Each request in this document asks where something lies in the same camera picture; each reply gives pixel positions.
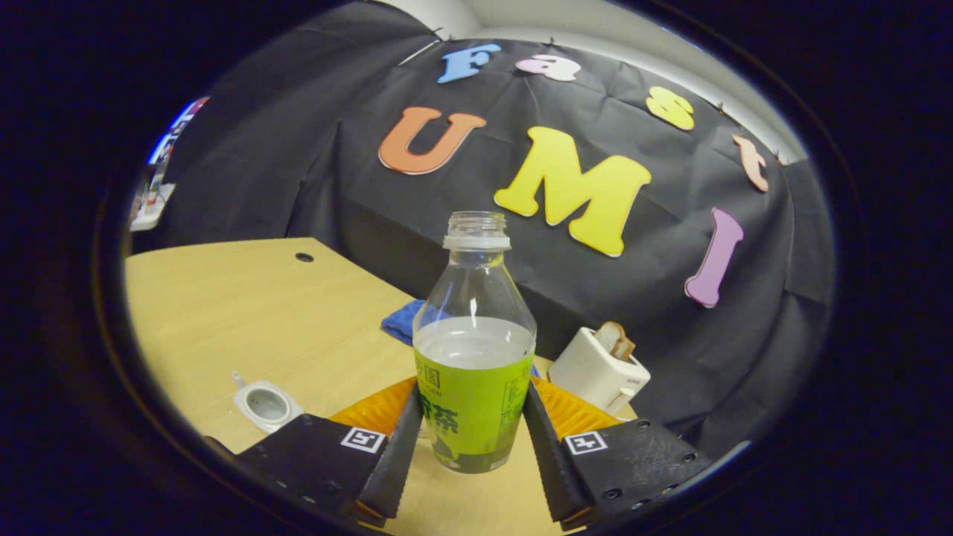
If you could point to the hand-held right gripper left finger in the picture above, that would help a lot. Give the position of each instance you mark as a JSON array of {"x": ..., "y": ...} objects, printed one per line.
[{"x": 394, "y": 469}]

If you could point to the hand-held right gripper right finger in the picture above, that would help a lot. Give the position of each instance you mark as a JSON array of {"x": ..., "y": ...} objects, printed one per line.
[{"x": 547, "y": 465}]

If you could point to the blue towel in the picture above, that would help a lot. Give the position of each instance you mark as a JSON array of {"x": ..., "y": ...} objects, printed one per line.
[{"x": 402, "y": 321}]

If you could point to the computer monitor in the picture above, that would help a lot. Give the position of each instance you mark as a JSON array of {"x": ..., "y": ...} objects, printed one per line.
[{"x": 179, "y": 126}]

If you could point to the white toaster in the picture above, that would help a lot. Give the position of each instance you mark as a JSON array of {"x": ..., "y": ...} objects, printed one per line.
[{"x": 595, "y": 372}]

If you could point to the clear green label water bottle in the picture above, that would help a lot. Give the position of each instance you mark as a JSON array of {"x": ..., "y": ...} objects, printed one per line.
[{"x": 473, "y": 417}]

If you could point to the white side desk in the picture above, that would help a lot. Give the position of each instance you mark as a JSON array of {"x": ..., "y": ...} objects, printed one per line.
[{"x": 153, "y": 216}]

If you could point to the toasted bread slice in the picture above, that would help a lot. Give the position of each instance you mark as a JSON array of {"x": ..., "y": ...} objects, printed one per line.
[{"x": 614, "y": 341}]

